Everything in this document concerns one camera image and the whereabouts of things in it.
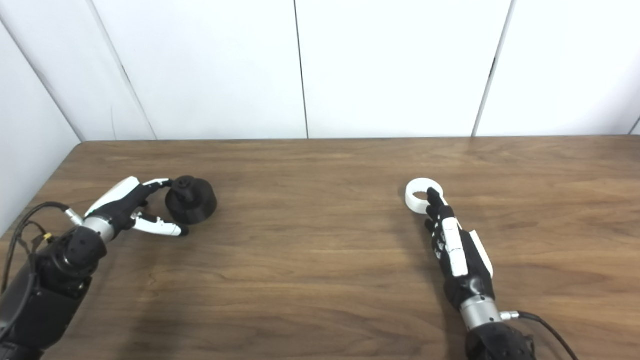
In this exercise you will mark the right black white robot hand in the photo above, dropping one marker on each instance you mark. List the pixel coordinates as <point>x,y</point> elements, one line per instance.
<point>475,280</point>

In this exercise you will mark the round black plastic part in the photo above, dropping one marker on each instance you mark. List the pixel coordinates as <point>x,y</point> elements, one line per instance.
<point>195,205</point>

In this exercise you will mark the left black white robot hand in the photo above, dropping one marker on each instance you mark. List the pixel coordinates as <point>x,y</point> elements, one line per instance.
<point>122,202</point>

